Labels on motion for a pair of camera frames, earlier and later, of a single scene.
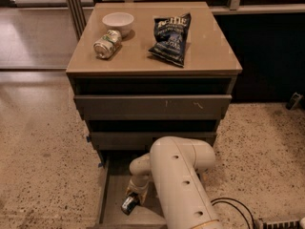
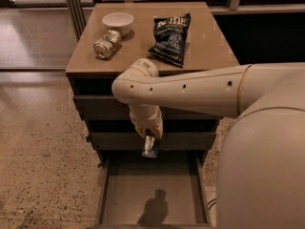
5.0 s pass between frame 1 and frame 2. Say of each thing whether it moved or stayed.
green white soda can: stayed
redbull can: moved
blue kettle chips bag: stayed
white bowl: stayed
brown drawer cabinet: stayed
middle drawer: stayed
